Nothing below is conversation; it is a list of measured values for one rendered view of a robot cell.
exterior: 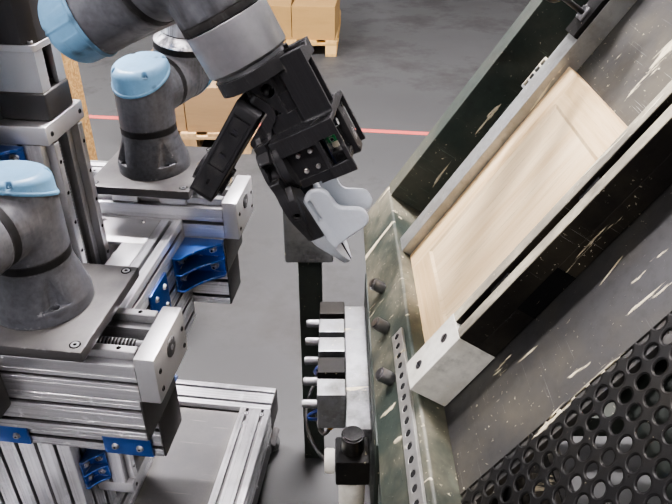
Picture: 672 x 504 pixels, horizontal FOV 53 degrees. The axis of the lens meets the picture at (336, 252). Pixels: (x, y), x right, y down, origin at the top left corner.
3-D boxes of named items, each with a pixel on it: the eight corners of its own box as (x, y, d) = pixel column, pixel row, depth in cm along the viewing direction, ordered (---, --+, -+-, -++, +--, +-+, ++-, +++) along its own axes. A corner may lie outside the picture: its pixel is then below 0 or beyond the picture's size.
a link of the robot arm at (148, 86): (106, 129, 140) (94, 64, 133) (144, 107, 151) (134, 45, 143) (156, 137, 137) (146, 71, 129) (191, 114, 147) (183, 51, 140)
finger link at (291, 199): (321, 244, 62) (273, 164, 58) (307, 250, 63) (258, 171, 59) (328, 218, 66) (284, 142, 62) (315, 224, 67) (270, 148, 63)
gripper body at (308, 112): (360, 177, 59) (293, 51, 54) (276, 212, 62) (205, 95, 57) (369, 142, 65) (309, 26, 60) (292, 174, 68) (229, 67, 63)
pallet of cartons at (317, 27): (265, 20, 660) (263, -23, 638) (352, 24, 649) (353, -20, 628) (233, 54, 566) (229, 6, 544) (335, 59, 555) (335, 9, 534)
